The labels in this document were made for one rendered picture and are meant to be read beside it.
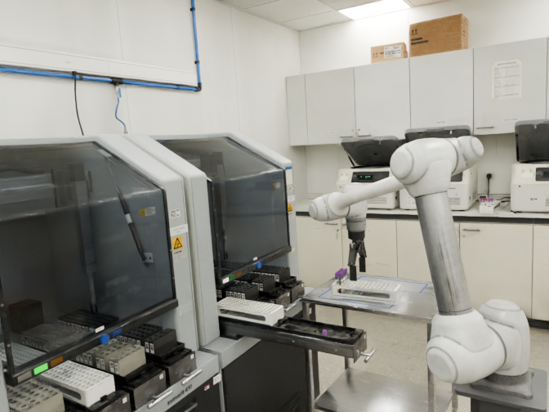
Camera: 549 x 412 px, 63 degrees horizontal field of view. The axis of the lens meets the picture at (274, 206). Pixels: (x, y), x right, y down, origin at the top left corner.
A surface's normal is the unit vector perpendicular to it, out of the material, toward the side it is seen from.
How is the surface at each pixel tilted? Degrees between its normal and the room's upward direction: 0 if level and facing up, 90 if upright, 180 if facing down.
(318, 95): 90
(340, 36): 90
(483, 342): 73
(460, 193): 90
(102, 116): 90
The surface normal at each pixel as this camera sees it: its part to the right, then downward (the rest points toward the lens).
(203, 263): 0.85, 0.02
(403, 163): -0.88, 0.03
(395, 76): -0.52, 0.15
